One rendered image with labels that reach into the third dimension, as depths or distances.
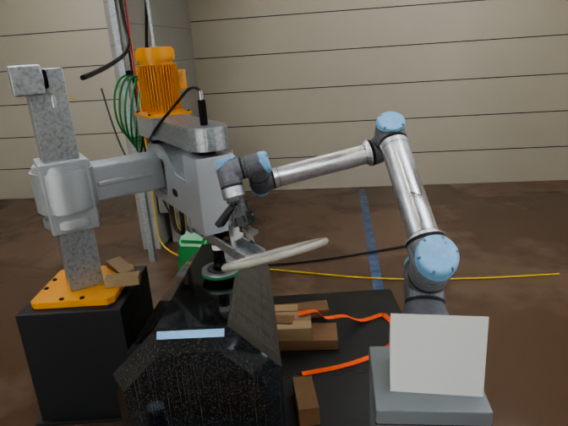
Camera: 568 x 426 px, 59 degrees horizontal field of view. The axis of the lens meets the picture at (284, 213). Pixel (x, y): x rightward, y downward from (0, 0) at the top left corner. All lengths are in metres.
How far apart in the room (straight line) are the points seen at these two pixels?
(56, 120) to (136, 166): 0.52
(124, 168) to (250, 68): 4.58
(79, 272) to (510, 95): 6.21
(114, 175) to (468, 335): 2.15
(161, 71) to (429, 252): 2.01
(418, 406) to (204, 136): 1.56
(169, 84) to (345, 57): 4.49
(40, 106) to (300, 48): 4.94
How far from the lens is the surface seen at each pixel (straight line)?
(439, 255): 1.79
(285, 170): 2.13
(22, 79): 2.90
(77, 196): 3.01
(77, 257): 3.19
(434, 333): 1.86
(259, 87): 7.47
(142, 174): 3.17
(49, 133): 3.01
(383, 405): 1.94
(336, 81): 7.38
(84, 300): 3.12
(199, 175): 2.59
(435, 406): 1.96
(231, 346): 2.44
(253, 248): 2.54
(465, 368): 1.95
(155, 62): 3.17
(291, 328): 3.62
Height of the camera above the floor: 2.08
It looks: 18 degrees down
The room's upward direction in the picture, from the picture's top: 4 degrees counter-clockwise
